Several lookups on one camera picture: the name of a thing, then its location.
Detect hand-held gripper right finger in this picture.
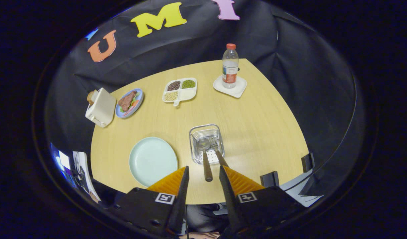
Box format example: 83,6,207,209
219,165,305,236

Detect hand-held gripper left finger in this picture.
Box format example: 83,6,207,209
107,166,190,237

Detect wooden-handled silver spoon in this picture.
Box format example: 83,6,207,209
197,137,213,182

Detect silver fork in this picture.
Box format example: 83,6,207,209
210,143,229,167

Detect person's grey trousers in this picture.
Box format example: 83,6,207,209
186,203,229,233

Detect light green plate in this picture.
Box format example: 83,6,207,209
129,137,178,187

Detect black table clamp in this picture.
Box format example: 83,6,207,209
301,152,315,173
260,171,280,187

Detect white side desk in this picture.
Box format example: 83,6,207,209
73,151,101,201

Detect white divided bean tray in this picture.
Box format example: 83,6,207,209
162,77,197,107

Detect blue plate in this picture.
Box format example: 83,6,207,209
115,88,144,119

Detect white square coaster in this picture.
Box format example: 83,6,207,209
213,76,248,99

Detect brown steak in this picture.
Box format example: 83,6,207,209
118,90,138,112

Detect white toaster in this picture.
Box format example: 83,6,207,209
85,88,117,128

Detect computer monitor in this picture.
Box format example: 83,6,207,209
51,143,72,176

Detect clear red-capped water bottle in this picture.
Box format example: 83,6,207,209
222,43,239,89

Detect black backdrop cloth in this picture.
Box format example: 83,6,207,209
46,0,356,199

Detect metal wire basket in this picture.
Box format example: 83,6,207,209
189,124,225,165

